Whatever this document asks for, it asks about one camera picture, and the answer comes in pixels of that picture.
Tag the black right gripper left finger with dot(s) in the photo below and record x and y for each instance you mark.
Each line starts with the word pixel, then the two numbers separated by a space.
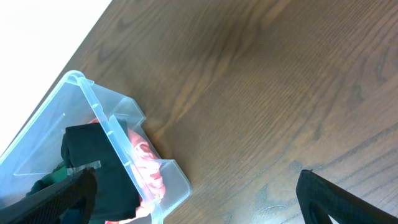
pixel 69 201

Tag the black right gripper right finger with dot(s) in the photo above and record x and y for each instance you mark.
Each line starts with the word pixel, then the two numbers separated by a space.
pixel 322 201

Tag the dark green cloth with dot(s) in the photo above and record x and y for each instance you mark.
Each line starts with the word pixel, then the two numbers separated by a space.
pixel 57 175

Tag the dark navy garment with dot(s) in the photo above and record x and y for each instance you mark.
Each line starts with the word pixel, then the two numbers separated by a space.
pixel 38 186

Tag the black ribbed garment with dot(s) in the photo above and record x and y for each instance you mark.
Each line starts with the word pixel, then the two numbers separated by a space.
pixel 88 146

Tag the clear plastic storage bin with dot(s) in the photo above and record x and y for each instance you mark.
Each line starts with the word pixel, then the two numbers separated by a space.
pixel 74 101

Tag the orange garment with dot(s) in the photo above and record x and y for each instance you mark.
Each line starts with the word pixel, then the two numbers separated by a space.
pixel 145 175

